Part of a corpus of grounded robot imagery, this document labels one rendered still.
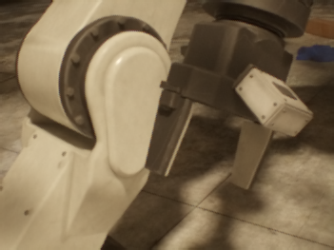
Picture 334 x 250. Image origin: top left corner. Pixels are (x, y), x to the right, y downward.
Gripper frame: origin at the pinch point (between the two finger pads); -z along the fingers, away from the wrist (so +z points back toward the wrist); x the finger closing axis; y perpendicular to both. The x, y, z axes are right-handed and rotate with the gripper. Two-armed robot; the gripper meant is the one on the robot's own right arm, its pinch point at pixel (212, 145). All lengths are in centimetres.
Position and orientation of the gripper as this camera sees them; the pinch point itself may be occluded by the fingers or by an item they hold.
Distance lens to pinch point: 37.8
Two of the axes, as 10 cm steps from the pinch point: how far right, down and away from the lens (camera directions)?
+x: 7.2, 1.9, 6.7
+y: -6.3, -2.3, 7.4
